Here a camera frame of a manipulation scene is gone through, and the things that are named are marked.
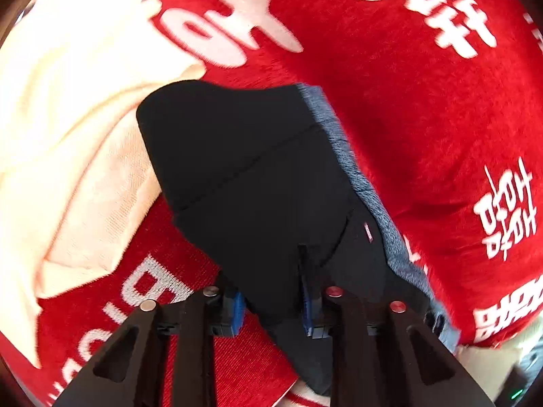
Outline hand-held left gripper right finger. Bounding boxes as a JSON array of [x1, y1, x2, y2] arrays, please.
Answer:
[[297, 244, 495, 407]]

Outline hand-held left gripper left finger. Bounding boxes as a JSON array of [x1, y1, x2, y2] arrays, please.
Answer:
[[53, 284, 246, 407]]

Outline cream cloth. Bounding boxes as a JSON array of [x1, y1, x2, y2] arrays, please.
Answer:
[[0, 0, 208, 369]]

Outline dark device with green light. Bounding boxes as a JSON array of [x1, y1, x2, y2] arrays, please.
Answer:
[[494, 365, 543, 407]]

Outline black pants with blue trim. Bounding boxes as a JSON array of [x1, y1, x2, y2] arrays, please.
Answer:
[[136, 80, 461, 397]]

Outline white cushion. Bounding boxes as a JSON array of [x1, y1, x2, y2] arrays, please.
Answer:
[[456, 326, 543, 407]]

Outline red printed blanket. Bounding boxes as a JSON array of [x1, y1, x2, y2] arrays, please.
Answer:
[[0, 0, 543, 407]]

